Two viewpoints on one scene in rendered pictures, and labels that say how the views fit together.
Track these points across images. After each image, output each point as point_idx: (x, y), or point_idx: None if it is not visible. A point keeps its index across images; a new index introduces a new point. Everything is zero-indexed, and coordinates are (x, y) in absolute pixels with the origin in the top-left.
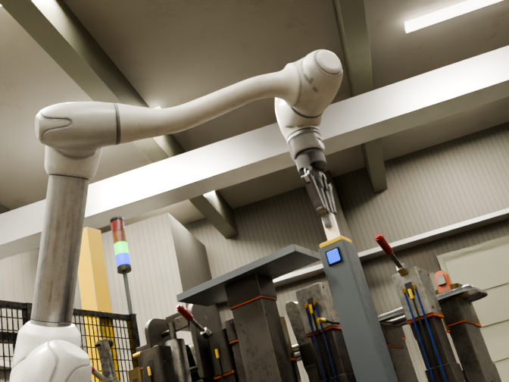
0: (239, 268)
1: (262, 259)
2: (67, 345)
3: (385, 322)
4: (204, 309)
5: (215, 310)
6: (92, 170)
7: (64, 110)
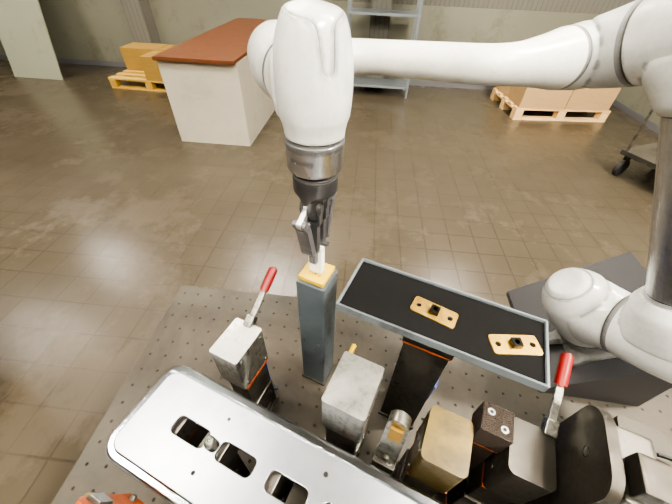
0: (435, 283)
1: (402, 273)
2: (570, 278)
3: (254, 483)
4: (595, 447)
5: (602, 490)
6: (654, 106)
7: None
